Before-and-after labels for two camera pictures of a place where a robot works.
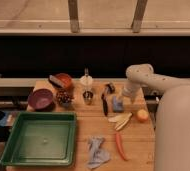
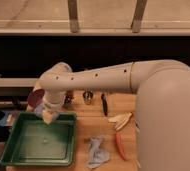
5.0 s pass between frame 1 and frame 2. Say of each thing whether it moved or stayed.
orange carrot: stayed
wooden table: stayed
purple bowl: stayed
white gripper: moved
